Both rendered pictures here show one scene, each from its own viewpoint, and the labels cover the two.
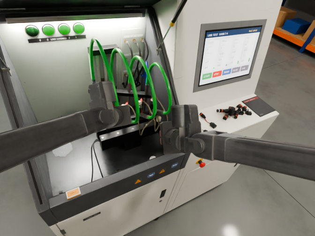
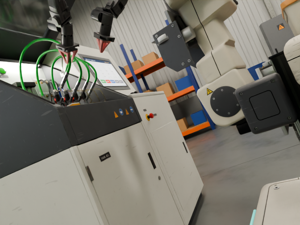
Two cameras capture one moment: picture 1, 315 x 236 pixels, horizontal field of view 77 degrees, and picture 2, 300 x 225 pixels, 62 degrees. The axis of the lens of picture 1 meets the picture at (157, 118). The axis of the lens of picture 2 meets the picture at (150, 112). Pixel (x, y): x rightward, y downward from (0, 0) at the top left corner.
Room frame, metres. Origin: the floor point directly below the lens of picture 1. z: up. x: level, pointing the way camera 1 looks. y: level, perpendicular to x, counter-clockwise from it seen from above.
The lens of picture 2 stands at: (-0.74, 0.62, 0.76)
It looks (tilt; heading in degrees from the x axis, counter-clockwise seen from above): 2 degrees up; 326
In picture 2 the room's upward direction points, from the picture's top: 23 degrees counter-clockwise
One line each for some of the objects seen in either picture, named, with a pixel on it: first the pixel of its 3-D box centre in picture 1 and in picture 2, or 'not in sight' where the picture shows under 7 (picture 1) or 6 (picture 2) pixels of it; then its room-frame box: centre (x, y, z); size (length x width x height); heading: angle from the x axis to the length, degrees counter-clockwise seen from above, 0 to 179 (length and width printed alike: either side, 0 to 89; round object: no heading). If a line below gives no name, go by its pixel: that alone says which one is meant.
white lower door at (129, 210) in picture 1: (125, 216); (142, 194); (0.42, 0.09, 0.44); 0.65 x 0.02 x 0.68; 125
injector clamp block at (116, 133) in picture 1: (130, 133); not in sight; (0.70, 0.14, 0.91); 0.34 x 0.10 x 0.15; 125
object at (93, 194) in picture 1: (125, 181); (106, 117); (0.44, 0.10, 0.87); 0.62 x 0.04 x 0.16; 125
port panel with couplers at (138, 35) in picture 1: (133, 58); (47, 94); (0.99, 0.19, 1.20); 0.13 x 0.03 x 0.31; 125
